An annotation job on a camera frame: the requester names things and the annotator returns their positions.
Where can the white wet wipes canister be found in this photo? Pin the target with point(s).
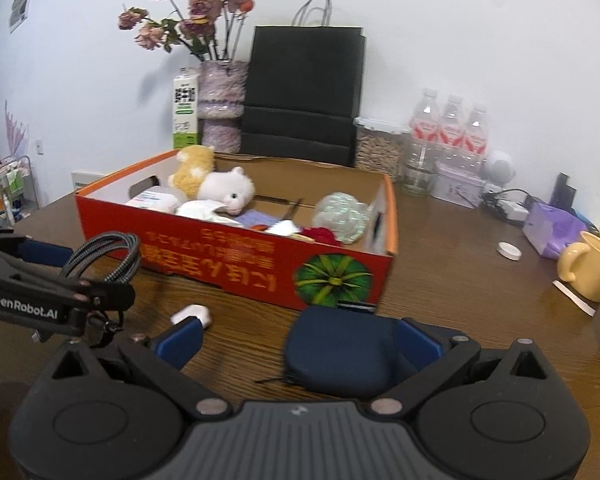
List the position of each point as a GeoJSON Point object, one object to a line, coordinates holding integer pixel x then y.
{"type": "Point", "coordinates": [152, 201]}

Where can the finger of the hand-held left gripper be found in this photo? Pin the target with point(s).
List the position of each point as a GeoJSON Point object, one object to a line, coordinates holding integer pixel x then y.
{"type": "Point", "coordinates": [42, 253]}
{"type": "Point", "coordinates": [112, 296]}

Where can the white wall vent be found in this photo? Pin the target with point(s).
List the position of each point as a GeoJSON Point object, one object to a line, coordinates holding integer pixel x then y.
{"type": "Point", "coordinates": [87, 182]}

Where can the wooden desk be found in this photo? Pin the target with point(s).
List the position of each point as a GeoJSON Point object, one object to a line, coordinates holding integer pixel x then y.
{"type": "Point", "coordinates": [480, 310]}

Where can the navy zip case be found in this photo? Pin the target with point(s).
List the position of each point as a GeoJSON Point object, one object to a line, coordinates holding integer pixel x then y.
{"type": "Point", "coordinates": [340, 350]}

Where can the yellow mug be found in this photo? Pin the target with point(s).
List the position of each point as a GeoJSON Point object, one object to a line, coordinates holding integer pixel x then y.
{"type": "Point", "coordinates": [595, 270]}

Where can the red cardboard box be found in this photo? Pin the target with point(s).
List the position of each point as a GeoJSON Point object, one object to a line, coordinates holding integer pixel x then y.
{"type": "Point", "coordinates": [205, 255]}

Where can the purple tissue box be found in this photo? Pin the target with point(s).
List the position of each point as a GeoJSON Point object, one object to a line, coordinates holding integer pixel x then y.
{"type": "Point", "coordinates": [552, 230]}

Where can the small white cap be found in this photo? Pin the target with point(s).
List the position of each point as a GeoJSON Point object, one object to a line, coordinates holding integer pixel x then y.
{"type": "Point", "coordinates": [509, 250]}

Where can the purple speckled vase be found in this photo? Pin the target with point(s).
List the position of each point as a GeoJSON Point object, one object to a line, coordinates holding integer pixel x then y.
{"type": "Point", "coordinates": [222, 100]}

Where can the clear glass cup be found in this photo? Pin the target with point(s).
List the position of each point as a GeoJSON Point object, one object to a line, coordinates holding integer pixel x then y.
{"type": "Point", "coordinates": [418, 177]}

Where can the purple flower wall decal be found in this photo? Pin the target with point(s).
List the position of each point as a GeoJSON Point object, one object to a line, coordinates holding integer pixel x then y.
{"type": "Point", "coordinates": [16, 132]}

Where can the purple fabric pouch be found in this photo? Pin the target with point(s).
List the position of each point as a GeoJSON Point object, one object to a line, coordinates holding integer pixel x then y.
{"type": "Point", "coordinates": [257, 220]}

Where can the white and green milk carton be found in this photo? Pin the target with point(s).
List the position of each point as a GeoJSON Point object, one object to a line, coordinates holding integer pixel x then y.
{"type": "Point", "coordinates": [186, 110]}

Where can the white round camera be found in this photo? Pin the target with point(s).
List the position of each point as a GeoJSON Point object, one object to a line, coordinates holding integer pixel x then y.
{"type": "Point", "coordinates": [500, 167]}

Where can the white tissue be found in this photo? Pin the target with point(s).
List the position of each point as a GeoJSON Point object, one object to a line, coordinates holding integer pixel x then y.
{"type": "Point", "coordinates": [200, 208]}

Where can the black upright device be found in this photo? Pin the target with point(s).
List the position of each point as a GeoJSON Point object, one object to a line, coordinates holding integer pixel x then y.
{"type": "Point", "coordinates": [562, 192]}

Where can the black paper bag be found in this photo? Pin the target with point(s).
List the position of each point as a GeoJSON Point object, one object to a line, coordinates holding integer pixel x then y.
{"type": "Point", "coordinates": [305, 85]}

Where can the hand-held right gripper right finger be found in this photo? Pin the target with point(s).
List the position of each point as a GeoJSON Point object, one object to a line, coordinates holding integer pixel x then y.
{"type": "Point", "coordinates": [422, 340]}

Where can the white tin box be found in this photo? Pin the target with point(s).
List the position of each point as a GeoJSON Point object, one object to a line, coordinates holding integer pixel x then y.
{"type": "Point", "coordinates": [457, 185]}

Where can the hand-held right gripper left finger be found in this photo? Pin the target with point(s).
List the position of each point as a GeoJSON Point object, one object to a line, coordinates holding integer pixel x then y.
{"type": "Point", "coordinates": [180, 342]}

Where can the white paper strip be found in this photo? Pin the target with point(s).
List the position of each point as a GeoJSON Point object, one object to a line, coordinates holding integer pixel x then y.
{"type": "Point", "coordinates": [574, 298]}

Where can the white and yellow plush toy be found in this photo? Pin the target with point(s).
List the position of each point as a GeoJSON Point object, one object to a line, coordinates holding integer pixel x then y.
{"type": "Point", "coordinates": [220, 185]}

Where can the red fabric flower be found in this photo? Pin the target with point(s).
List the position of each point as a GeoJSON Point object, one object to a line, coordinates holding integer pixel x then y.
{"type": "Point", "coordinates": [322, 236]}

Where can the white wall socket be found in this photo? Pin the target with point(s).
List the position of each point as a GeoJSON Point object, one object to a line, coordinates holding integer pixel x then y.
{"type": "Point", "coordinates": [40, 146]}

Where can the metal trolley rack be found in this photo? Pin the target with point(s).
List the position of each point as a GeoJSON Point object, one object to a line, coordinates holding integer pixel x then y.
{"type": "Point", "coordinates": [7, 190]}

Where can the light wooden stick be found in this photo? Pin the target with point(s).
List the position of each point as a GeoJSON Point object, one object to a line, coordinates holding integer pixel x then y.
{"type": "Point", "coordinates": [305, 236]}

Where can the clear container of clothespins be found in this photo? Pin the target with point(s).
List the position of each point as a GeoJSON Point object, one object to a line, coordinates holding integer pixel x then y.
{"type": "Point", "coordinates": [380, 152]}

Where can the iridescent plastic bag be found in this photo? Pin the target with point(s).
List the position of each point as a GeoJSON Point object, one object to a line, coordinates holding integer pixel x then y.
{"type": "Point", "coordinates": [342, 215]}

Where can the dried pink roses bouquet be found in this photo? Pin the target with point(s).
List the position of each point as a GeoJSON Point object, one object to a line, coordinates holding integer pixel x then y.
{"type": "Point", "coordinates": [200, 10]}

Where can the wall poster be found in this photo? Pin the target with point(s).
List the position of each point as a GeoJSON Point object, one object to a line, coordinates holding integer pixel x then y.
{"type": "Point", "coordinates": [21, 2]}

